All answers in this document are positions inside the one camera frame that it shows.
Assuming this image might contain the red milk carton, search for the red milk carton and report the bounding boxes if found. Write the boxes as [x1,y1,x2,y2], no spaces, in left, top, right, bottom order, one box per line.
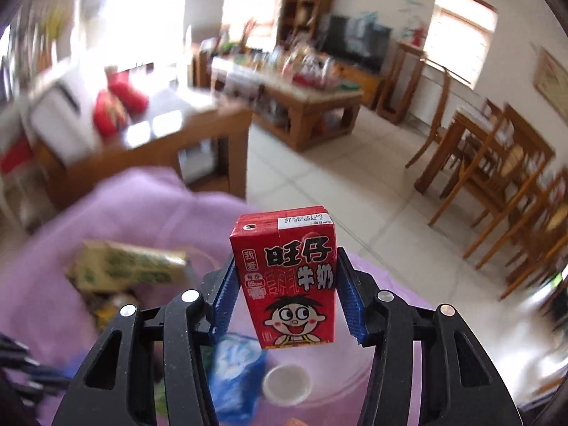
[230,206,338,349]

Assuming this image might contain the pink purple tablecloth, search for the pink purple tablecloth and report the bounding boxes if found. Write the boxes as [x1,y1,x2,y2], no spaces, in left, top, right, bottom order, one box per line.
[0,166,436,426]

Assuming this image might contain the blue white snack wrapper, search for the blue white snack wrapper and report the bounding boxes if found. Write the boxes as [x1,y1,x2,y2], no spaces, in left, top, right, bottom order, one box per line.
[209,333,267,425]

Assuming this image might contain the white bottle cap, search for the white bottle cap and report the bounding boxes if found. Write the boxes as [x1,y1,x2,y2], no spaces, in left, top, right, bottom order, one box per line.
[262,365,313,407]

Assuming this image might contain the wooden dining chair front right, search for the wooden dining chair front right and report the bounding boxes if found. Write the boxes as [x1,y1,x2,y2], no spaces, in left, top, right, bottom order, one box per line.
[476,166,567,300]

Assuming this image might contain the wooden dining chair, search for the wooden dining chair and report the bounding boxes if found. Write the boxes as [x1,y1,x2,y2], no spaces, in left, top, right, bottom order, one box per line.
[476,166,567,300]
[428,104,556,259]

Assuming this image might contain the wooden dining chair front left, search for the wooden dining chair front left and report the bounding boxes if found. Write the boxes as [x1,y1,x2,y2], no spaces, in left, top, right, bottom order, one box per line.
[428,104,556,259]

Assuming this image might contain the wooden side table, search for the wooden side table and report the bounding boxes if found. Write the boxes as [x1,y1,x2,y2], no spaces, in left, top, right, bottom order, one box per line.
[39,99,252,210]

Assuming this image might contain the wooden dining table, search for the wooden dining table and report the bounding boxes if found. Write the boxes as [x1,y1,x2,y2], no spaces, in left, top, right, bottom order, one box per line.
[413,106,525,196]

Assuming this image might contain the red cushion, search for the red cushion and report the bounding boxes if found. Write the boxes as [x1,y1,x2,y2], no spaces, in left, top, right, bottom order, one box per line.
[92,70,149,140]

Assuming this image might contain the wooden tv cabinet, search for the wooden tv cabinet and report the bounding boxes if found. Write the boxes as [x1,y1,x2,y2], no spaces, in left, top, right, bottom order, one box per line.
[335,62,384,111]

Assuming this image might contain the wooden coffee table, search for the wooden coffee table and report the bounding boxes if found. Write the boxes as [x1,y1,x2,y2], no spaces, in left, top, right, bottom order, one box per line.
[211,57,362,153]

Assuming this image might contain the wooden tall stand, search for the wooden tall stand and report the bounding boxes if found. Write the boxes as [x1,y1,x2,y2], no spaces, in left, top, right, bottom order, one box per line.
[376,42,426,125]

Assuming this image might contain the flat screen television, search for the flat screen television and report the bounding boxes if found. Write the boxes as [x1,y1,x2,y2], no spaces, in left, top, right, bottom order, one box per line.
[319,15,392,74]

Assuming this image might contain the wooden bookshelf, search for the wooden bookshelf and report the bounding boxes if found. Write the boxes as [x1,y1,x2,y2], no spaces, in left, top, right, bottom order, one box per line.
[276,0,333,47]

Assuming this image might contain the framed wall picture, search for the framed wall picture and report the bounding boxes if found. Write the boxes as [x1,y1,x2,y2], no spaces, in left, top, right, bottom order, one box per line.
[532,47,568,119]

